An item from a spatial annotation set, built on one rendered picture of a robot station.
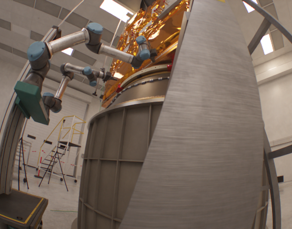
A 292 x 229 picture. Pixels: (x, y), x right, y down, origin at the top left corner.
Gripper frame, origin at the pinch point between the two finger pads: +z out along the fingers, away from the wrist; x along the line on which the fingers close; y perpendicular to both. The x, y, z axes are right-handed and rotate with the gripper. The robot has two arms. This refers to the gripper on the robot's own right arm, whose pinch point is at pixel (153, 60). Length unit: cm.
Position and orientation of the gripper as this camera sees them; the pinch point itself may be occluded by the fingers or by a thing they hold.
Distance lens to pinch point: 134.9
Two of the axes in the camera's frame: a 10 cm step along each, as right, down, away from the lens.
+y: -0.1, 9.7, -2.5
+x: 9.3, -0.9, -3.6
